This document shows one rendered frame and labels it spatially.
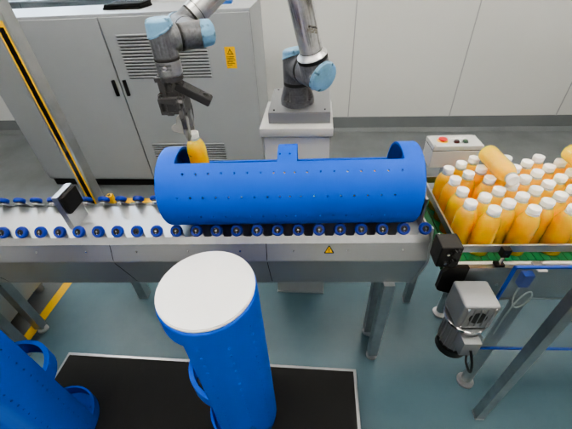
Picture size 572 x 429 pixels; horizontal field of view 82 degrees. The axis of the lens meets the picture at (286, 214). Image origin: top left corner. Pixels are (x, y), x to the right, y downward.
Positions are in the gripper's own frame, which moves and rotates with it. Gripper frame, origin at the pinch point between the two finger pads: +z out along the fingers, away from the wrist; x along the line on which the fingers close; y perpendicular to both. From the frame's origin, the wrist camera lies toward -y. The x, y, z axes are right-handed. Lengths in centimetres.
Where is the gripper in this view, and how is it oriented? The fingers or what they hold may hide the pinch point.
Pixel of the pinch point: (191, 134)
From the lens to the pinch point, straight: 121.8
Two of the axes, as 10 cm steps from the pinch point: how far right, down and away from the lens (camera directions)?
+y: -10.0, 0.1, 0.5
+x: -0.4, 6.4, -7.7
